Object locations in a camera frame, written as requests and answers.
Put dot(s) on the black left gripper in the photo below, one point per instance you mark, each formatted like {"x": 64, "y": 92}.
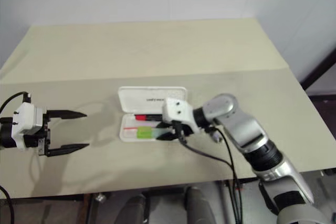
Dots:
{"x": 46, "y": 132}

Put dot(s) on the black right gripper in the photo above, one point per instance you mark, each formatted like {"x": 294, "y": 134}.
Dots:
{"x": 185, "y": 129}

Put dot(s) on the green capped marker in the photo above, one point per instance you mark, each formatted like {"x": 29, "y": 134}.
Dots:
{"x": 144, "y": 132}

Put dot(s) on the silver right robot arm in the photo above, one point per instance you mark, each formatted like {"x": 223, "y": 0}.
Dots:
{"x": 249, "y": 134}

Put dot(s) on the red capped marker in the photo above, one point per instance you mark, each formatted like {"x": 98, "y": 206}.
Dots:
{"x": 141, "y": 117}

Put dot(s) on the white plastic pencil case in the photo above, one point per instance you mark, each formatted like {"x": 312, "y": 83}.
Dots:
{"x": 147, "y": 100}

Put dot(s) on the dark rounded grey shape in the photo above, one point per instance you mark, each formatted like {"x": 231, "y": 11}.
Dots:
{"x": 198, "y": 205}
{"x": 135, "y": 208}

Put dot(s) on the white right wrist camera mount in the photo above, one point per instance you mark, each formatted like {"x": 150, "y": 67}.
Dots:
{"x": 178, "y": 111}

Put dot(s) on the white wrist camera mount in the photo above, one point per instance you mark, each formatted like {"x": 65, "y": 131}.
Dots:
{"x": 25, "y": 121}
{"x": 178, "y": 111}

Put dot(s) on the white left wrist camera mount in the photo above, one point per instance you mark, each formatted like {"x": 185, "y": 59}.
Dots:
{"x": 25, "y": 121}

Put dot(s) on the small metal bracket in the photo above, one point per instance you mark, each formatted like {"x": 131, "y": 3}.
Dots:
{"x": 100, "y": 197}

